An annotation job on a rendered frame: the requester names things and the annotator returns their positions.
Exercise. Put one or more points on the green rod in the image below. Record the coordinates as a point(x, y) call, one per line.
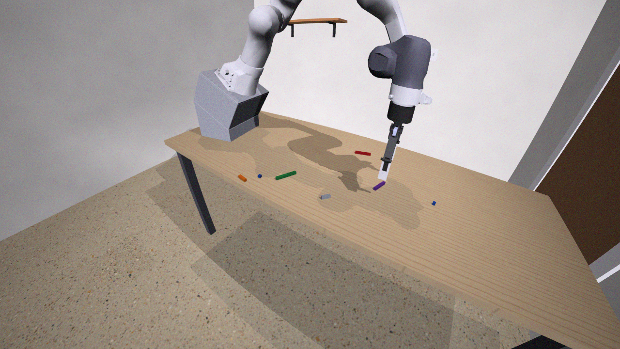
point(285, 175)

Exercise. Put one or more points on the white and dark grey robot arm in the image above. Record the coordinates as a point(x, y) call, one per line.
point(405, 59)

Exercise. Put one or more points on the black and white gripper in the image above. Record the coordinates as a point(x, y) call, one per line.
point(399, 115)

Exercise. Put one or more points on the purple rod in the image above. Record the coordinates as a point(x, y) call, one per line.
point(379, 185)

